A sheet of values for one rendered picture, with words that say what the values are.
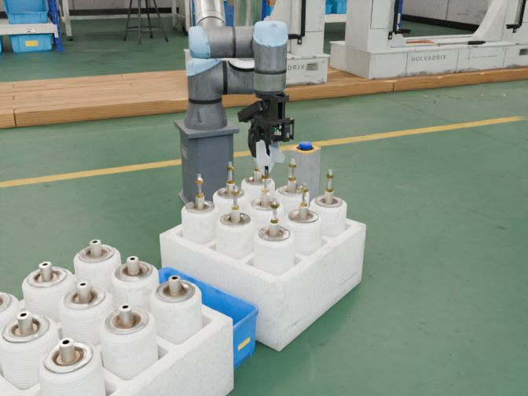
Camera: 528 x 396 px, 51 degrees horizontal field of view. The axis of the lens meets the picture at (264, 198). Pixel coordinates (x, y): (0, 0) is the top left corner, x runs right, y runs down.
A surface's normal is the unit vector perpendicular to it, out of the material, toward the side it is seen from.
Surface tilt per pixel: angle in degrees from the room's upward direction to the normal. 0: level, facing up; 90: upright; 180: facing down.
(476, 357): 0
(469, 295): 0
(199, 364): 90
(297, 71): 90
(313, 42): 90
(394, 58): 90
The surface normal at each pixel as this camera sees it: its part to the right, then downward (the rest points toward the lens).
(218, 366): 0.80, 0.25
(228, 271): -0.62, 0.31
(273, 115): -0.81, 0.23
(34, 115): 0.39, 0.37
